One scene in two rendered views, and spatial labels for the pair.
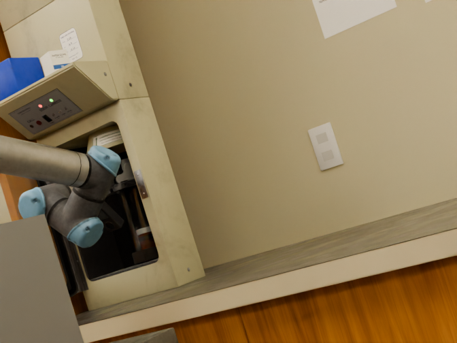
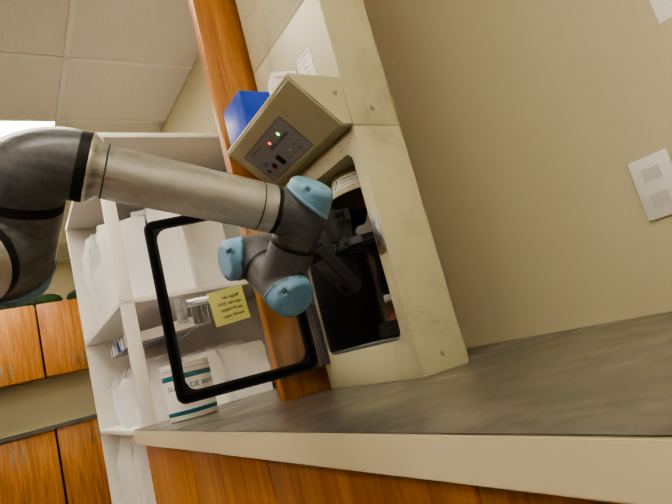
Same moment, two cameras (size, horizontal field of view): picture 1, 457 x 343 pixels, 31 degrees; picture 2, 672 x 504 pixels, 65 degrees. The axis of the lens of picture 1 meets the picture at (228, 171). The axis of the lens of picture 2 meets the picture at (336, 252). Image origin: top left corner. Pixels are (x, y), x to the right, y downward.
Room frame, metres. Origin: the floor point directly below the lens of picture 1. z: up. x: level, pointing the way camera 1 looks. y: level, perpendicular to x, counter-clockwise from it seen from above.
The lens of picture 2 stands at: (1.04, -0.05, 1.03)
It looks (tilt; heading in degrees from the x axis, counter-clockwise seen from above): 10 degrees up; 21
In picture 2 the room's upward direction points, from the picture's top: 15 degrees counter-clockwise
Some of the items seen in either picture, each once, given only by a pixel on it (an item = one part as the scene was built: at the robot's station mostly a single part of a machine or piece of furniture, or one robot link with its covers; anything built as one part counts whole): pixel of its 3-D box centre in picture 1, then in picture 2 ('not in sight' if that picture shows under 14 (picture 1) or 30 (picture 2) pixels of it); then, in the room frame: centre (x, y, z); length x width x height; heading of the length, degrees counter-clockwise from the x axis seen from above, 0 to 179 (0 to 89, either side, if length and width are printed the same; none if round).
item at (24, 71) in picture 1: (16, 80); (255, 120); (2.04, 0.44, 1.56); 0.10 x 0.10 x 0.09; 55
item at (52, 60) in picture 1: (56, 65); (284, 91); (1.95, 0.32, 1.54); 0.05 x 0.05 x 0.06; 40
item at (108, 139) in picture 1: (115, 139); (364, 184); (2.10, 0.25, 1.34); 0.18 x 0.18 x 0.05
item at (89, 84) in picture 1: (53, 103); (283, 139); (1.98, 0.36, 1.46); 0.32 x 0.11 x 0.10; 55
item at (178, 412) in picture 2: not in sight; (189, 389); (2.24, 0.93, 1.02); 0.13 x 0.13 x 0.15
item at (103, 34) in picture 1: (119, 147); (371, 195); (2.13, 0.25, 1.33); 0.32 x 0.25 x 0.77; 55
